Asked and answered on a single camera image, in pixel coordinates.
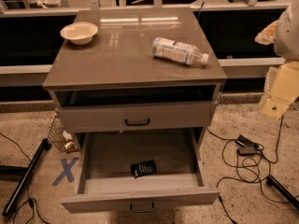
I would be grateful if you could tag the dark blueberry rxbar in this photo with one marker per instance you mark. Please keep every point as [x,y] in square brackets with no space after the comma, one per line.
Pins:
[143,168]

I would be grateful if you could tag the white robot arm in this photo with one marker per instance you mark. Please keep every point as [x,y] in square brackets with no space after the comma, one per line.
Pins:
[281,86]

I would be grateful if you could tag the closed upper drawer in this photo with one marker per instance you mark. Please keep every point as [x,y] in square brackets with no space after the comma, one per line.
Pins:
[108,118]

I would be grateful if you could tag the grey drawer cabinet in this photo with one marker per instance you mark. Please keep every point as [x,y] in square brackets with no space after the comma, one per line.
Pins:
[118,67]

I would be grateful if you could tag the open middle drawer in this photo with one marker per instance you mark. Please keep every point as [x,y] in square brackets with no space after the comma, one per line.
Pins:
[105,183]

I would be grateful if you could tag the clear plastic water bottle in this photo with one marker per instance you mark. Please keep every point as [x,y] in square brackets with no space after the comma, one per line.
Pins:
[178,51]

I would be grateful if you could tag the white paper bowl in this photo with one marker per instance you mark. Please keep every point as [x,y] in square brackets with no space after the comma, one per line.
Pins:
[79,33]

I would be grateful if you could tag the blue tape cross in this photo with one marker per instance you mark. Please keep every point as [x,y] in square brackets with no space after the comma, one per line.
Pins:
[66,172]

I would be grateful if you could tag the black power adapter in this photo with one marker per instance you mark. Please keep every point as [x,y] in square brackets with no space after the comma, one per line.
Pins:
[247,147]

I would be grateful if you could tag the black floor bar left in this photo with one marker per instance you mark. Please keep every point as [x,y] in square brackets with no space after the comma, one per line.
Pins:
[25,174]

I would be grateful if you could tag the black floor bar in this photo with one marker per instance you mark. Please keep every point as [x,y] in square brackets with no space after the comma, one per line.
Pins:
[271,181]
[25,174]

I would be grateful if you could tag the black floor bar right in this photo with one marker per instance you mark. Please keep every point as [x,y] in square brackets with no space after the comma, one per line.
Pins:
[271,181]

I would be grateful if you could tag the black drawer handle upper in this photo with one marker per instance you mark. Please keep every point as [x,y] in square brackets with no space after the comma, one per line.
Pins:
[144,122]

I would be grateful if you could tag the black drawer handle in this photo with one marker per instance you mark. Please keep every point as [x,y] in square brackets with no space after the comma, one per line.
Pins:
[144,122]
[142,207]

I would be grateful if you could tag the wire mesh waste basket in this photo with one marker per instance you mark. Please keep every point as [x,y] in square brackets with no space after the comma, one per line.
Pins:
[59,137]

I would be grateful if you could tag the black drawer handle lower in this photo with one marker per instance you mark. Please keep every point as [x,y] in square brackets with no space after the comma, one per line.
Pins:
[142,207]

